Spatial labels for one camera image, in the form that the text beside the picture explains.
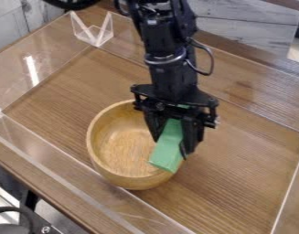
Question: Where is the clear acrylic tray wall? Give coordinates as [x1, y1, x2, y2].
[0, 16, 299, 234]

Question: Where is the green rectangular block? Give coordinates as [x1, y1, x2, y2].
[149, 119, 183, 174]

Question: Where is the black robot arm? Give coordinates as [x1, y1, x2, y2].
[113, 0, 219, 157]

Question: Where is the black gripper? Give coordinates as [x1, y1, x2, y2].
[130, 60, 219, 159]

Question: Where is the black metal table frame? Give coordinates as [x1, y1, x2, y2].
[20, 190, 62, 234]

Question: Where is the brown wooden bowl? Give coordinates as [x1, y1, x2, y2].
[85, 100, 175, 190]

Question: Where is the clear acrylic corner bracket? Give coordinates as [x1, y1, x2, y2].
[69, 11, 113, 48]

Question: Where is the black cable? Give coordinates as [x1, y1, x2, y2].
[0, 207, 36, 234]

